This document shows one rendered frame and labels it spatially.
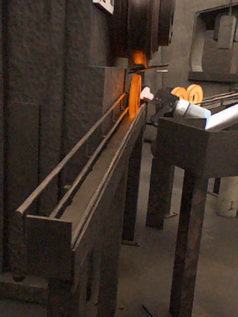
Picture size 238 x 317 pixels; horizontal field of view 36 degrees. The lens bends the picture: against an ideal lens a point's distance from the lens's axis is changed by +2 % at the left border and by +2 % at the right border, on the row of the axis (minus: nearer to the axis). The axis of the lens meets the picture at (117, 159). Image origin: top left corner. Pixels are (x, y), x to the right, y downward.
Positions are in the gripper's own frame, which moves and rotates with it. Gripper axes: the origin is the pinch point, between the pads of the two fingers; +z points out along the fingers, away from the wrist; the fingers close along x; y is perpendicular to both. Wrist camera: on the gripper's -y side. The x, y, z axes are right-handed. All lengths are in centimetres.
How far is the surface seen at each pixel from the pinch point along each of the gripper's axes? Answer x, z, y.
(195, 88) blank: -48, -28, 12
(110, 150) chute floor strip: 66, -4, -14
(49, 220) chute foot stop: 131, -5, -11
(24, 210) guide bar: 129, 0, -12
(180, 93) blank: -36.0, -20.3, 7.2
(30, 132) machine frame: 61, 25, -20
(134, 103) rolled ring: 21.4, -2.0, -1.7
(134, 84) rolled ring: 20.1, 1.3, 5.7
